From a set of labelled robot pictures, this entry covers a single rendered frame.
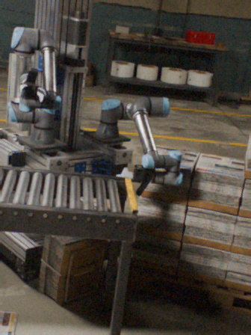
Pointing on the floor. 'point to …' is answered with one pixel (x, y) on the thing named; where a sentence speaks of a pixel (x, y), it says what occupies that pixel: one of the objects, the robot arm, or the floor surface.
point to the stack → (191, 173)
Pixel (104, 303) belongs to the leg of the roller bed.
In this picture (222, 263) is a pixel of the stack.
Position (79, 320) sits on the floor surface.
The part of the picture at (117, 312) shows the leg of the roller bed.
